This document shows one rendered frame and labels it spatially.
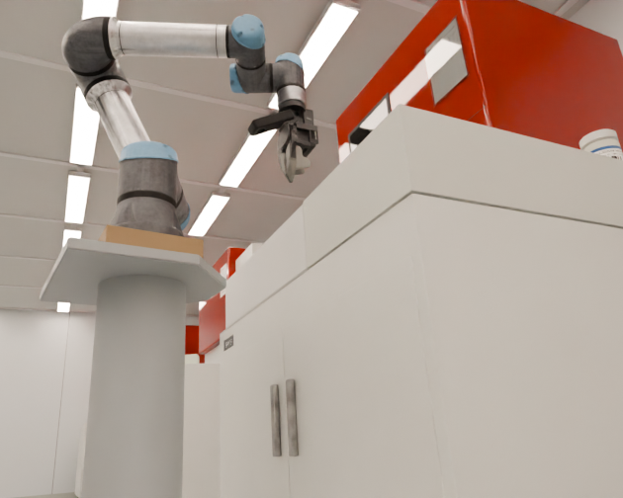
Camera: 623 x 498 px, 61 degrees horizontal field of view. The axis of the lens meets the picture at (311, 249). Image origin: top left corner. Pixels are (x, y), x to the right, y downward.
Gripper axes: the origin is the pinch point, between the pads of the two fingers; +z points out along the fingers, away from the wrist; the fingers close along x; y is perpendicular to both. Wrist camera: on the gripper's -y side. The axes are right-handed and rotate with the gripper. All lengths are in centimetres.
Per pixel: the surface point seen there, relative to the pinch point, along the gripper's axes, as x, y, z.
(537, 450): -50, 10, 63
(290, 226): -8.3, -3.9, 17.0
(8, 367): 796, -108, -76
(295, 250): -10.1, -3.9, 23.1
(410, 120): -50, -2, 17
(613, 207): -50, 40, 25
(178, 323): -7.9, -26.9, 38.8
